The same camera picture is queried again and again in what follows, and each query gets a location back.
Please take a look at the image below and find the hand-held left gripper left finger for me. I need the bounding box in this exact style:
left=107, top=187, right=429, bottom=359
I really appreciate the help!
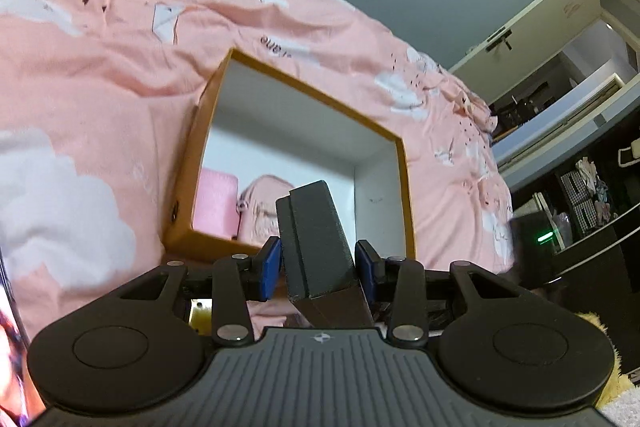
left=106, top=237, right=284, bottom=348

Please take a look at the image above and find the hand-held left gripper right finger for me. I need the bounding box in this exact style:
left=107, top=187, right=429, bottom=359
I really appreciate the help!
left=354, top=239, right=526, bottom=349

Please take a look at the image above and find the dark grey case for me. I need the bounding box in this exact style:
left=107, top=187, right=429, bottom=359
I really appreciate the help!
left=275, top=180, right=376, bottom=328

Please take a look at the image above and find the yellow toy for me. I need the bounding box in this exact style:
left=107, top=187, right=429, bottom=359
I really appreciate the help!
left=190, top=299, right=214, bottom=338

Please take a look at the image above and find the orange cardboard box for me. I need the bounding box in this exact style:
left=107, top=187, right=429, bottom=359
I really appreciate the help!
left=162, top=48, right=417, bottom=265

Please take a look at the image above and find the pink pouch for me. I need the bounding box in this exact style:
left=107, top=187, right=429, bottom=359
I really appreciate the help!
left=235, top=174, right=296, bottom=243

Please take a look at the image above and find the black shelf unit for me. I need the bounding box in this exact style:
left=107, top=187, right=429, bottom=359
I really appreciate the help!
left=510, top=139, right=640, bottom=358

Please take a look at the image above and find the checkered storage box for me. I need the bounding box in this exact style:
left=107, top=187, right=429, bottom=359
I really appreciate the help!
left=560, top=169, right=601, bottom=228

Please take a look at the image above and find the pink folded cloth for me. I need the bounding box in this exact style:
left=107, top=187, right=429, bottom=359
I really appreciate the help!
left=192, top=168, right=240, bottom=240

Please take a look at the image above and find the grey desk board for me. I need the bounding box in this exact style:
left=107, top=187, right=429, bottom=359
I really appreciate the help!
left=492, top=77, right=640, bottom=190

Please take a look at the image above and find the yellow fuzzy plush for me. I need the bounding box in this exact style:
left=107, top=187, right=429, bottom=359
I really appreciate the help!
left=575, top=311, right=626, bottom=408

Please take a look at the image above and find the cream wardrobe door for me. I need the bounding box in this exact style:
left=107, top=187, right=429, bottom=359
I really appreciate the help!
left=448, top=0, right=617, bottom=104

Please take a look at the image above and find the pink cloud printed blanket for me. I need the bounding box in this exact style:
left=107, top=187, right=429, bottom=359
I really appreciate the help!
left=0, top=0, right=516, bottom=343

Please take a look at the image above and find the colourful printed cloth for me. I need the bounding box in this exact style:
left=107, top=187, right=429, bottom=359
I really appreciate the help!
left=0, top=252, right=32, bottom=427

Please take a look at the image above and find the black door handle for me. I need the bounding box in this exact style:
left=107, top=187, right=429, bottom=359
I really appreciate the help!
left=486, top=29, right=514, bottom=52

